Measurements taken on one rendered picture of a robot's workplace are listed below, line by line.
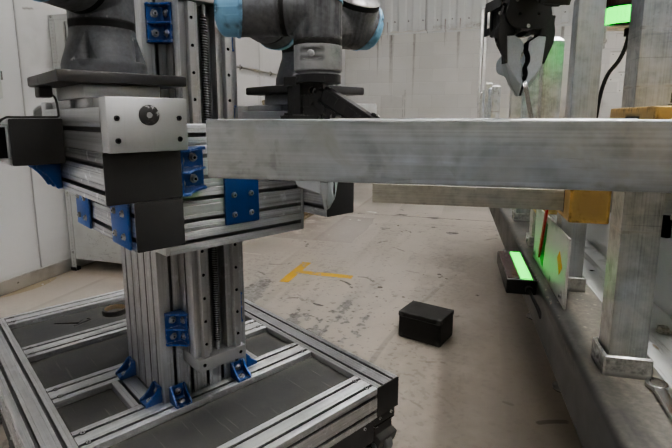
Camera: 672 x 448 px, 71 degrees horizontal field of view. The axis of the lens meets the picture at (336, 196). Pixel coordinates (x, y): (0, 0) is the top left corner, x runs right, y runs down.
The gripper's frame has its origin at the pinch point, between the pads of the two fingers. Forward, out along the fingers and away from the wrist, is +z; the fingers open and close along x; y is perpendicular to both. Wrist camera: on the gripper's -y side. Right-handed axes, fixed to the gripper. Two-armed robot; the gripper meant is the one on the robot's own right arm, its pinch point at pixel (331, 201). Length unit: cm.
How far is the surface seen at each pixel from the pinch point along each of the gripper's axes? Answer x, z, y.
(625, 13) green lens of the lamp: -1.2, -27.4, -40.7
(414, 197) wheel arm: 1.4, -1.5, -13.4
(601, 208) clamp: 4.9, -1.6, -38.3
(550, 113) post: -27.3, -14.3, -37.0
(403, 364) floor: -102, 83, -3
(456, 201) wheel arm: 1.4, -1.1, -19.7
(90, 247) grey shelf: -167, 66, 197
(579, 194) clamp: 4.9, -3.4, -35.5
